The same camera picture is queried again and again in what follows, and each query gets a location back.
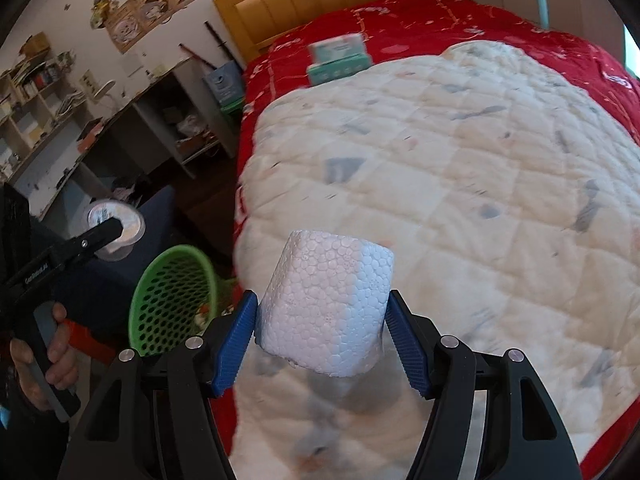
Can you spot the light blue box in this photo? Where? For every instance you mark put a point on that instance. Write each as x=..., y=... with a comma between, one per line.
x=225, y=82

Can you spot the person's left hand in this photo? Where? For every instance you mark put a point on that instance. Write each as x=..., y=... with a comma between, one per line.
x=62, y=367

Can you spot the teal and white tissue box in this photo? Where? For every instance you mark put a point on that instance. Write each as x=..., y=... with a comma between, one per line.
x=340, y=67

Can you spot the orange box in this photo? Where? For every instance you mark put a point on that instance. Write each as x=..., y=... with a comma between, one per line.
x=90, y=135

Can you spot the white bookshelf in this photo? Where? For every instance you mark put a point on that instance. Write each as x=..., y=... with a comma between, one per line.
x=30, y=125

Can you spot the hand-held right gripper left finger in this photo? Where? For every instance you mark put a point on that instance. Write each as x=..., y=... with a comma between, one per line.
x=235, y=347

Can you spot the white quilted blanket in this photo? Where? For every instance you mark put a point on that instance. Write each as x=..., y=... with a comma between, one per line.
x=450, y=160

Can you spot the green plastic mesh basket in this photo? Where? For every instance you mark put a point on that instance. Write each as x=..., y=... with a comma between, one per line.
x=170, y=285

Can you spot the yellow wooden headboard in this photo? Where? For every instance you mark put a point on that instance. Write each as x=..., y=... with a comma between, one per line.
x=310, y=0

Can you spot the green plastic stool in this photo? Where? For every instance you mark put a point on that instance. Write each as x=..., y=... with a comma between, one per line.
x=232, y=107

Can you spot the red printed blanket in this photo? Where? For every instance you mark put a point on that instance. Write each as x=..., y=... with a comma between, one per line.
x=425, y=20

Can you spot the green wall sticker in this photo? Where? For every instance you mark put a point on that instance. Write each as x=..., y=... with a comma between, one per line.
x=102, y=2

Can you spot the window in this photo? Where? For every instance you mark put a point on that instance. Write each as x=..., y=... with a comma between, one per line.
x=631, y=52

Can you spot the reddish wooden stick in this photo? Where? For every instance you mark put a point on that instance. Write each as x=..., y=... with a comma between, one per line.
x=197, y=56

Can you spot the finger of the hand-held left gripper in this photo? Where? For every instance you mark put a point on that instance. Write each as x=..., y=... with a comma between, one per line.
x=65, y=255

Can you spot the white foam block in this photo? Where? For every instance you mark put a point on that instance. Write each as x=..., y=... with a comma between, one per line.
x=325, y=305

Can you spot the white plastic bag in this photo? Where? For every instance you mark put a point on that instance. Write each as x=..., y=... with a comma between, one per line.
x=192, y=127

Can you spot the clear round plastic cup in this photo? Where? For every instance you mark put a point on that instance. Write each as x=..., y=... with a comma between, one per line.
x=125, y=230

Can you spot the person's left forearm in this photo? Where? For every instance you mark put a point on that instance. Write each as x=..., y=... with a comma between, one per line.
x=25, y=445

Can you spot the dark wooden stick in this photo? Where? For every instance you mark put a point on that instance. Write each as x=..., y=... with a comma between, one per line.
x=220, y=45

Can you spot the white desk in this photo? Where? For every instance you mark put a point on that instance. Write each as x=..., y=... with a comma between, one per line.
x=155, y=125

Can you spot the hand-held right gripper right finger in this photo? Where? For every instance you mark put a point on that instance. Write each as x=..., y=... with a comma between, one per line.
x=407, y=347

